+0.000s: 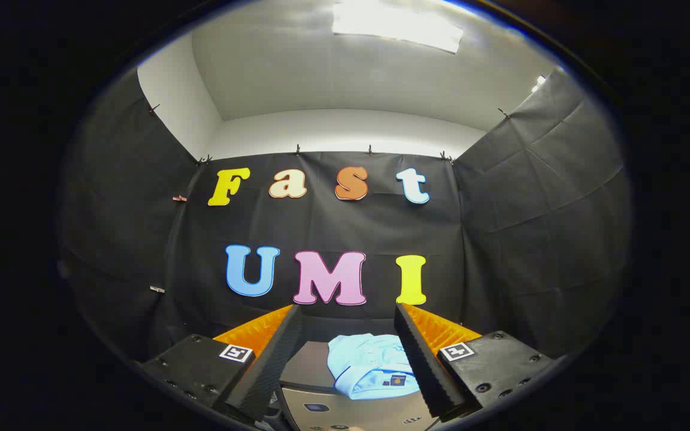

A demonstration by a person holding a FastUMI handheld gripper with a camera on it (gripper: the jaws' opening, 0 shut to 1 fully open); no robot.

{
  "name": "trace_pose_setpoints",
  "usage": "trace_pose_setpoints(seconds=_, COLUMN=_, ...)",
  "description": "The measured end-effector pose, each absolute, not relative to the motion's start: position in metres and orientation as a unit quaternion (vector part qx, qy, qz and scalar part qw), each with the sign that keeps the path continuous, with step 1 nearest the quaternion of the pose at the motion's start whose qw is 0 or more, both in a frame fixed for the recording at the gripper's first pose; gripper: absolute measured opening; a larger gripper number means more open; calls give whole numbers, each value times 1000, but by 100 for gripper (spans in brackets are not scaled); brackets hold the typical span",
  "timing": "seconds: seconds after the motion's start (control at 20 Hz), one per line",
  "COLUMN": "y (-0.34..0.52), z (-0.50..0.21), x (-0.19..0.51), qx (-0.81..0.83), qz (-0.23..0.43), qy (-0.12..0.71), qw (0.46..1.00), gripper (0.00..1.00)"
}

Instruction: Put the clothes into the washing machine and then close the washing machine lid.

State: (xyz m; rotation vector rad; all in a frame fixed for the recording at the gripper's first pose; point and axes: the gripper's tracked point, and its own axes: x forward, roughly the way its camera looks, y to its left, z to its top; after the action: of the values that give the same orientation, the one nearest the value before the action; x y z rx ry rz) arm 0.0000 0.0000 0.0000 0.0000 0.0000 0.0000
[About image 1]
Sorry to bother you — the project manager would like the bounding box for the glossy grey box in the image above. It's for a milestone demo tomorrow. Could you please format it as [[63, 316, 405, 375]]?
[[264, 340, 443, 431]]

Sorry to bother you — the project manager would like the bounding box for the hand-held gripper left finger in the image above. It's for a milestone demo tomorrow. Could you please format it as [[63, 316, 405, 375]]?
[[141, 304, 304, 423]]

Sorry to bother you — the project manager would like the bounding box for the light blue shirt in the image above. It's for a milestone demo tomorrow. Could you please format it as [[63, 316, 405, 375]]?
[[326, 333, 423, 401]]

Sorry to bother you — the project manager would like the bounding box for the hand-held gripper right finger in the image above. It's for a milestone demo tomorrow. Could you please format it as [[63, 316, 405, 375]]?
[[394, 302, 555, 421]]

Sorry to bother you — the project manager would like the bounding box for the black backdrop cloth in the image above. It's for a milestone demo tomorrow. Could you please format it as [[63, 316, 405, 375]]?
[[59, 68, 633, 361]]

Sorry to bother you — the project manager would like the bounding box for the ceiling light panel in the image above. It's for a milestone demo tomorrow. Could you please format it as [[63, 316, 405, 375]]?
[[332, 0, 465, 55]]

